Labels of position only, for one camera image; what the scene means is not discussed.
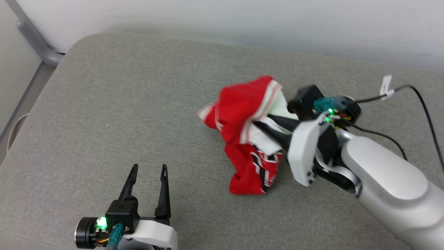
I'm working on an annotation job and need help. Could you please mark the teal right camera connector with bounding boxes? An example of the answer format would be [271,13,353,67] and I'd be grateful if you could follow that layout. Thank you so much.
[313,97,347,113]

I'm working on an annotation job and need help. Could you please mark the grey metal pipe frame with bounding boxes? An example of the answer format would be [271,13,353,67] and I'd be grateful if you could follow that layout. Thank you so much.
[5,0,66,66]

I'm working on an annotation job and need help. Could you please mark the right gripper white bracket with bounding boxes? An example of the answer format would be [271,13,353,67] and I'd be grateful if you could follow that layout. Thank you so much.
[253,95,362,197]

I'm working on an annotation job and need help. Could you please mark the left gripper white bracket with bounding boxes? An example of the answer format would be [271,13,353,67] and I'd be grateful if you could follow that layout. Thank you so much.
[76,164,179,250]

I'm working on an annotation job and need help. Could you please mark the teal left camera connector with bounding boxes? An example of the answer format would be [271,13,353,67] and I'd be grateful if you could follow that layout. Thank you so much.
[106,224,125,250]

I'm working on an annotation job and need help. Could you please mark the red and white basketball jersey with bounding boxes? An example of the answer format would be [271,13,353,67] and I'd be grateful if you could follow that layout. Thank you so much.
[198,75,300,195]

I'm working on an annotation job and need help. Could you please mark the white cable label tag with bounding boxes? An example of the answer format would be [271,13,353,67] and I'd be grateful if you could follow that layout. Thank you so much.
[380,75,395,101]

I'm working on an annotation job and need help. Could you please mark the teal camera connector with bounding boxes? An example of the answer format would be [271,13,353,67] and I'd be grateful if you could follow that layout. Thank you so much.
[106,224,125,250]
[313,97,347,113]

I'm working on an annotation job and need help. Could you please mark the light grey metal bar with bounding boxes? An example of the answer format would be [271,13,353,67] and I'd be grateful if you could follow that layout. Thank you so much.
[0,62,58,164]

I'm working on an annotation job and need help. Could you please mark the thin black cable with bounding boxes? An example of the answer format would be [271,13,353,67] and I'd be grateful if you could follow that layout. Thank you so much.
[350,84,444,172]
[347,122,408,161]

